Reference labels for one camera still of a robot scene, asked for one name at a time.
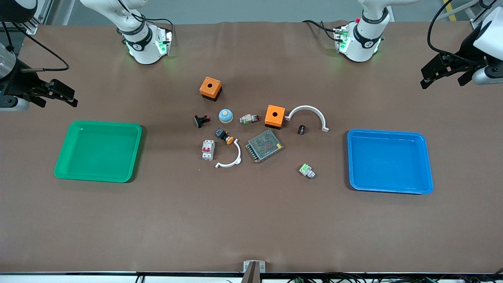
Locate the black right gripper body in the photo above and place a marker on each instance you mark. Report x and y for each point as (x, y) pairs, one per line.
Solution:
(19, 83)

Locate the black cylindrical capacitor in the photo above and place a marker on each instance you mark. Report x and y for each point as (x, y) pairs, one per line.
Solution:
(301, 129)

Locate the white red circuit breaker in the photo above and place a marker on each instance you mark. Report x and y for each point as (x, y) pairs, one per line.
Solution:
(208, 151)

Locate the green plastic tray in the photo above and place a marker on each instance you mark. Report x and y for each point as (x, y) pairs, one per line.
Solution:
(78, 169)

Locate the blue plastic tray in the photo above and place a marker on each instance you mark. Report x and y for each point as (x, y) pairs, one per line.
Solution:
(408, 177)

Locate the orange black button box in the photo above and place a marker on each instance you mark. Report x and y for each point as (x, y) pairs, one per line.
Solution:
(204, 88)
(271, 118)

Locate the green white terminal block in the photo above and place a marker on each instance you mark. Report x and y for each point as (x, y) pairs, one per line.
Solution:
(305, 169)

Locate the black orange-capped push button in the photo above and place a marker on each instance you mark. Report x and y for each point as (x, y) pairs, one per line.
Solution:
(222, 135)

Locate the blue dome push button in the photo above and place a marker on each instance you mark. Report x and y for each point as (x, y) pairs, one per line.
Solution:
(226, 116)

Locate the metal mesh power supply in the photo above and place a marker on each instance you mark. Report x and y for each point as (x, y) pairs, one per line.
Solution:
(264, 146)

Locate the white green red indicator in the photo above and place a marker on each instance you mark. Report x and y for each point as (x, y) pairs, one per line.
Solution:
(248, 118)

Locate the brown table cover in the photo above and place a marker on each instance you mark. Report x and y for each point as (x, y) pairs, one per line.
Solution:
(251, 220)

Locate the aluminium frame profile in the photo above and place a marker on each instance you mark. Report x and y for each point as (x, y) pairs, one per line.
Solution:
(29, 25)
(477, 21)

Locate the large white curved bracket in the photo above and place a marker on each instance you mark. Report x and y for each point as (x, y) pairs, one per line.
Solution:
(310, 108)

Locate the black red switch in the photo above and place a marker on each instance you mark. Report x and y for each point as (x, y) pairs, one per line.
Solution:
(199, 121)

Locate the small white curved bracket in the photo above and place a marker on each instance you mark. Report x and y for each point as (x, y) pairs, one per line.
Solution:
(238, 153)

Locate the grey metal table bracket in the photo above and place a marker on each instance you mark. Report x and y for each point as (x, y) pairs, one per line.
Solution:
(254, 269)

